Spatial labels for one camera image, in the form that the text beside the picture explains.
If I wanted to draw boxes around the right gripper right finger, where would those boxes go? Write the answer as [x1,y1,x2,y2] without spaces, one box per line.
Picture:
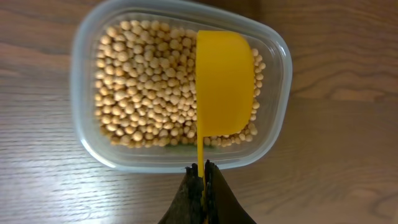
[205,160,256,224]

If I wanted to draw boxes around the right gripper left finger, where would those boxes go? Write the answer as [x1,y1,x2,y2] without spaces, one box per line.
[159,164,205,224]

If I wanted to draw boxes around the yellow plastic measuring scoop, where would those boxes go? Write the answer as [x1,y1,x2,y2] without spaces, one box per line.
[195,30,254,179]

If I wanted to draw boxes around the clear plastic container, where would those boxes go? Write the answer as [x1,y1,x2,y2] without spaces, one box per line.
[70,0,293,173]

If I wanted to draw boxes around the soybeans in container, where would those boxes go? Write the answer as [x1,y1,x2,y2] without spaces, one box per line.
[95,20,264,148]

